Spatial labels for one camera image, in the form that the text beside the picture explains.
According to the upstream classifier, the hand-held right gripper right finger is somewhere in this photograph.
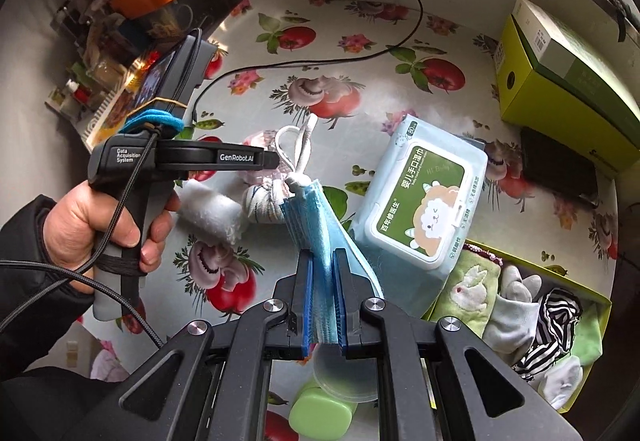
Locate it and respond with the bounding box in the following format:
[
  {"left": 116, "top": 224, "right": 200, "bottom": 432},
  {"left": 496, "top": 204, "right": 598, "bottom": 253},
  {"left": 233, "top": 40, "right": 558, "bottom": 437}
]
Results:
[{"left": 332, "top": 248, "right": 588, "bottom": 441}]

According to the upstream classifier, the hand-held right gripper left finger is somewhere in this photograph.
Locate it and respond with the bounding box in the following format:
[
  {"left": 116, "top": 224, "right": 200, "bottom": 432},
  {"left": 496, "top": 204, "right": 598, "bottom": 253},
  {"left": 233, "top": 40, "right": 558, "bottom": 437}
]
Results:
[{"left": 100, "top": 250, "right": 316, "bottom": 441}]

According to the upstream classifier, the blue face mask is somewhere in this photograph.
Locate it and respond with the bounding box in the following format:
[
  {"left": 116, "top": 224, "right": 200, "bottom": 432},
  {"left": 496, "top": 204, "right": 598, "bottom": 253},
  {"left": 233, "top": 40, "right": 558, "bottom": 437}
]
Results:
[{"left": 272, "top": 113, "right": 386, "bottom": 347}]

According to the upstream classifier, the black white striped sock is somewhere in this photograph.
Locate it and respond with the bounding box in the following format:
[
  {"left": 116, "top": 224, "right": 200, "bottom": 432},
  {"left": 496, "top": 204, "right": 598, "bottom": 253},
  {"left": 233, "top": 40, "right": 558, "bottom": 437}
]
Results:
[
  {"left": 512, "top": 340, "right": 562, "bottom": 378},
  {"left": 539, "top": 288, "right": 584, "bottom": 348}
]

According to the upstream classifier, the yellow-green shallow box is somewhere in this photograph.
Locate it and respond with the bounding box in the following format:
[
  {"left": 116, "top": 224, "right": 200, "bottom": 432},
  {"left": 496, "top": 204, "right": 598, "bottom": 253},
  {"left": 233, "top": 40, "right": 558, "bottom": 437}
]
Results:
[{"left": 420, "top": 238, "right": 613, "bottom": 414}]

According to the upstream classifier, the person's left forearm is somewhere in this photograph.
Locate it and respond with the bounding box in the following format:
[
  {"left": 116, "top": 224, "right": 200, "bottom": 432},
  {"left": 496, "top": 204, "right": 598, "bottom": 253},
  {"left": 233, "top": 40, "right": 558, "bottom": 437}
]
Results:
[{"left": 0, "top": 195, "right": 98, "bottom": 372}]

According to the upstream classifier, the person's left hand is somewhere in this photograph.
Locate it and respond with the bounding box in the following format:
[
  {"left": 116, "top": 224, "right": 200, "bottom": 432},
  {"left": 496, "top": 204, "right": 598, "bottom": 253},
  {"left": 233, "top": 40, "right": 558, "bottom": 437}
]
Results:
[{"left": 42, "top": 180, "right": 182, "bottom": 277}]

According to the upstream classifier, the pink plastic bag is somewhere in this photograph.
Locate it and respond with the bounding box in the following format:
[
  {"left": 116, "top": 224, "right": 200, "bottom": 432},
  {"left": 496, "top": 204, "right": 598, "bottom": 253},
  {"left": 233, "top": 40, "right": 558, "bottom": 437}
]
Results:
[{"left": 240, "top": 128, "right": 301, "bottom": 186}]

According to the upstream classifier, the white rolled cloth bundle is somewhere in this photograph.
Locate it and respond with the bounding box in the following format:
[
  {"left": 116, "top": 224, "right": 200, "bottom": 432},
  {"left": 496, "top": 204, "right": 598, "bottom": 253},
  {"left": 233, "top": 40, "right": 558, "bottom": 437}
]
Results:
[{"left": 242, "top": 176, "right": 296, "bottom": 224}]

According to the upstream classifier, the clear plastic lid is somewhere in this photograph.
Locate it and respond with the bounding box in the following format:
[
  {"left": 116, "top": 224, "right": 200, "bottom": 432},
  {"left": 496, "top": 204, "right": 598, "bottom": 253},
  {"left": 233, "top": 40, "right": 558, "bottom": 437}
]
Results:
[{"left": 312, "top": 343, "right": 381, "bottom": 404}]

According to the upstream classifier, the striped patterned box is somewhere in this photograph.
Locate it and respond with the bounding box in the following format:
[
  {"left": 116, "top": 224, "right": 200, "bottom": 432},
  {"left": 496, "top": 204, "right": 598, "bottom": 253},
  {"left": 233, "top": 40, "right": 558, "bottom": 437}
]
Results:
[{"left": 82, "top": 51, "right": 176, "bottom": 146}]

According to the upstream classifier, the vegetable print tablecloth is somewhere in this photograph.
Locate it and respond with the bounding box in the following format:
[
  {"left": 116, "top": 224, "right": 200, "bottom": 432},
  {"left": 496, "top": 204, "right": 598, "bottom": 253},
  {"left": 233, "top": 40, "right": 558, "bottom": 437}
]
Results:
[{"left": 65, "top": 0, "right": 621, "bottom": 441}]

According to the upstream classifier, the green plastic bottle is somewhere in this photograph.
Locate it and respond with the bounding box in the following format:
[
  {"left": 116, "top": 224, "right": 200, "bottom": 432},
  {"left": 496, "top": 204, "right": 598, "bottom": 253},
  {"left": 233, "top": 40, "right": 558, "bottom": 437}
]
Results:
[{"left": 289, "top": 381, "right": 358, "bottom": 437}]

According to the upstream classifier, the green bunny baby garment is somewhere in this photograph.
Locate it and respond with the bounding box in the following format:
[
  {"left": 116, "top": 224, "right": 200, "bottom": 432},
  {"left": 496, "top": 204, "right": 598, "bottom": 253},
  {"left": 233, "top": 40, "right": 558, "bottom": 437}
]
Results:
[{"left": 430, "top": 243, "right": 503, "bottom": 337}]

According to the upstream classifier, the wet wipes pack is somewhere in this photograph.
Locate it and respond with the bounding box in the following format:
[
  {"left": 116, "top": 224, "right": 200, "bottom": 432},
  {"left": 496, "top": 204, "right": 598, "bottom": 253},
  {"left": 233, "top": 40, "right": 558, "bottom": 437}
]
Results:
[{"left": 350, "top": 113, "right": 488, "bottom": 317}]

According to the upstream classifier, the white grey sock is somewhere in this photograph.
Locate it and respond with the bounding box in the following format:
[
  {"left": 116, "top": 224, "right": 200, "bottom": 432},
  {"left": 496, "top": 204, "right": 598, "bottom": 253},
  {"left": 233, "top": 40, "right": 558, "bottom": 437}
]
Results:
[{"left": 482, "top": 263, "right": 543, "bottom": 364}]

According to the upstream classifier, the black flat device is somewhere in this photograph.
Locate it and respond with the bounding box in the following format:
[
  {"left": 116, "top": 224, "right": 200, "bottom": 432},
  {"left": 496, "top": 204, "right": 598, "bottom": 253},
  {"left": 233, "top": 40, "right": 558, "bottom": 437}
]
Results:
[{"left": 520, "top": 127, "right": 601, "bottom": 206}]

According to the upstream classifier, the green cardboard box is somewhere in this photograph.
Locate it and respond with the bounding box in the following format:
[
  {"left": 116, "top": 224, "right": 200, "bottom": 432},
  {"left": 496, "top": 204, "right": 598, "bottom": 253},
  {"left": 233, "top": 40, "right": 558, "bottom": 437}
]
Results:
[{"left": 495, "top": 0, "right": 640, "bottom": 172}]

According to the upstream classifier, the thin black cable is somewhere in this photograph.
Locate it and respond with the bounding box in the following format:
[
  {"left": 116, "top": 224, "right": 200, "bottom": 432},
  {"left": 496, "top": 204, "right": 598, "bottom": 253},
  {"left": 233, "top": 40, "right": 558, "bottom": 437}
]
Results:
[{"left": 190, "top": 0, "right": 423, "bottom": 122}]

